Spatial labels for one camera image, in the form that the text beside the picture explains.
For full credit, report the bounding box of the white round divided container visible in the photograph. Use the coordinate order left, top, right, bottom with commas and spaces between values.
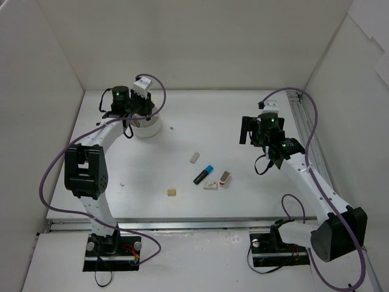
131, 114, 162, 138

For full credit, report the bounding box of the black blue-capped highlighter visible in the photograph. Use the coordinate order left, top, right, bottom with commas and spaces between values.
193, 165, 213, 185

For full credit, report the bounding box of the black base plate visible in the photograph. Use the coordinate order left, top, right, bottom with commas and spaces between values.
247, 219, 310, 274
83, 233, 142, 272

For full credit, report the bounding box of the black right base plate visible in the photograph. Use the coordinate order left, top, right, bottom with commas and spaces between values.
247, 219, 310, 274

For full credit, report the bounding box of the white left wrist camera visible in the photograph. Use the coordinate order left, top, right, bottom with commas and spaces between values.
132, 77, 153, 99

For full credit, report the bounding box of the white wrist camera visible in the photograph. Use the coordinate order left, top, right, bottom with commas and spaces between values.
132, 77, 153, 99
258, 99, 280, 114

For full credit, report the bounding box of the white eraser red print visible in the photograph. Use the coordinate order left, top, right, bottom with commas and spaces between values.
203, 181, 218, 190

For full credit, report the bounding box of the aluminium rail frame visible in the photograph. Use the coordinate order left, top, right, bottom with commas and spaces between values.
45, 90, 382, 292

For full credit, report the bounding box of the tan small eraser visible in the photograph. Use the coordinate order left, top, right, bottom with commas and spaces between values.
167, 189, 177, 196

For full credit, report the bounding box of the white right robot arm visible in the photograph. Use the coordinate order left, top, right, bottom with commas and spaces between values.
239, 112, 367, 262

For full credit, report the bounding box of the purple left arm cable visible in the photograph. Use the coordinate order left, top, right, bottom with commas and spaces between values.
40, 72, 167, 264

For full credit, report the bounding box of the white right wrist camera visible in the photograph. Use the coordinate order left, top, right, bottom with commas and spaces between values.
258, 99, 280, 114

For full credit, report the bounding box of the white rectangular eraser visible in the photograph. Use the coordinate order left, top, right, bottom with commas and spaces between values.
190, 152, 200, 164

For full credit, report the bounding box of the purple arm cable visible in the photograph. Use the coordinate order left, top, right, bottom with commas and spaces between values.
258, 87, 367, 290
40, 72, 167, 264

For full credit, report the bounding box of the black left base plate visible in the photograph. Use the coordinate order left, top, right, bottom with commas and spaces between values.
83, 233, 142, 272

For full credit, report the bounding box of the red white sleeved eraser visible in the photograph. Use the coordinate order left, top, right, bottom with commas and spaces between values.
218, 171, 230, 187

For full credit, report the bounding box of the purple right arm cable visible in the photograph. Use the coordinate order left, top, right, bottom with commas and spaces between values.
258, 87, 367, 290

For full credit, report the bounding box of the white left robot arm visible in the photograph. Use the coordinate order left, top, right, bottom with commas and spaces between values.
64, 78, 155, 256

